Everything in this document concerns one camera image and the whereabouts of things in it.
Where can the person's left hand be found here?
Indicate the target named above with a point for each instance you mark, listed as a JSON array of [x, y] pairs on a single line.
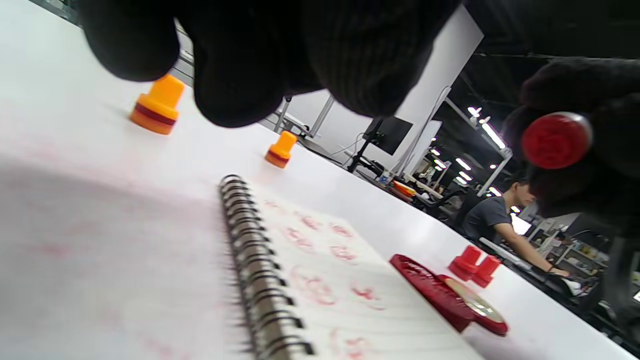
[[300, 45]]

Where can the person's right hand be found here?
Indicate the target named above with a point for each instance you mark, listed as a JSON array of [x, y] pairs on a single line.
[[610, 175]]

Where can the green reward stamp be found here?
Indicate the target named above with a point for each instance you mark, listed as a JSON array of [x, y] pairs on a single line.
[[556, 140]]

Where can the orange reward stamp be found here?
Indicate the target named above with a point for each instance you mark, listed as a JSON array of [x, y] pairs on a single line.
[[281, 149], [157, 105]]

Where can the red reward stamp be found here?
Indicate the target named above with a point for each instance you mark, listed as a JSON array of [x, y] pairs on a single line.
[[486, 271], [465, 262]]

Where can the red ink pad lid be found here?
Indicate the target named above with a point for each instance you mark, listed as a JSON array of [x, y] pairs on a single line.
[[475, 302]]

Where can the red ink pad tin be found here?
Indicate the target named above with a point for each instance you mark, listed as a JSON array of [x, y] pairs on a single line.
[[425, 285]]

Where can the spiral lined notebook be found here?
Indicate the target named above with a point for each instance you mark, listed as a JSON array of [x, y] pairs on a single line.
[[325, 260]]

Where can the black monitor on stand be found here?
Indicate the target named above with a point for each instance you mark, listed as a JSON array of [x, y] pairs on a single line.
[[390, 134]]

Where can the clear cup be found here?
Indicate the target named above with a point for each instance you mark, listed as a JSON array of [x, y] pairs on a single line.
[[385, 177]]

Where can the orange bowl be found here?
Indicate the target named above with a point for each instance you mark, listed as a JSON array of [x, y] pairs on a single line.
[[404, 188]]

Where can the aluminium frame post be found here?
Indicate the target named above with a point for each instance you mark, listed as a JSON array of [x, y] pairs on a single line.
[[322, 116]]

